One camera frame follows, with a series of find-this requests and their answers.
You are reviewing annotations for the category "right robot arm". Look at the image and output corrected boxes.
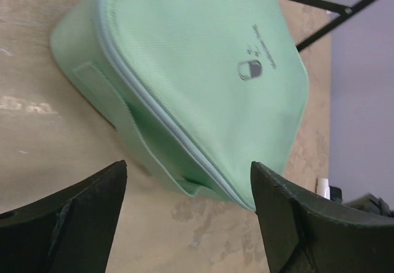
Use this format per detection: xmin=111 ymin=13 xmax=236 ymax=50
xmin=345 ymin=194 xmax=393 ymax=218

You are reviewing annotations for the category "mint green medicine case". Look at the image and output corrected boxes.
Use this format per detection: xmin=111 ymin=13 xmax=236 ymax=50
xmin=50 ymin=0 xmax=309 ymax=210

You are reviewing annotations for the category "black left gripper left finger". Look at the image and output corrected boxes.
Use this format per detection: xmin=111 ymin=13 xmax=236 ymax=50
xmin=1 ymin=160 xmax=127 ymax=273

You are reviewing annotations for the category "black cylinder object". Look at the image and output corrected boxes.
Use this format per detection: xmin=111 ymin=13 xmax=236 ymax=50
xmin=329 ymin=186 xmax=343 ymax=204

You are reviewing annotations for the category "white tube object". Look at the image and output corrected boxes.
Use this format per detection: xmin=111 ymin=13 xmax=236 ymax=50
xmin=316 ymin=178 xmax=331 ymax=200

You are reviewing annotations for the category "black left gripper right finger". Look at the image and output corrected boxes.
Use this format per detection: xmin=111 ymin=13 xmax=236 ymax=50
xmin=251 ymin=162 xmax=393 ymax=272

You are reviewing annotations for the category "black music stand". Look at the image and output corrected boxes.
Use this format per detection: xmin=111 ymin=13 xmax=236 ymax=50
xmin=288 ymin=0 xmax=377 ymax=52

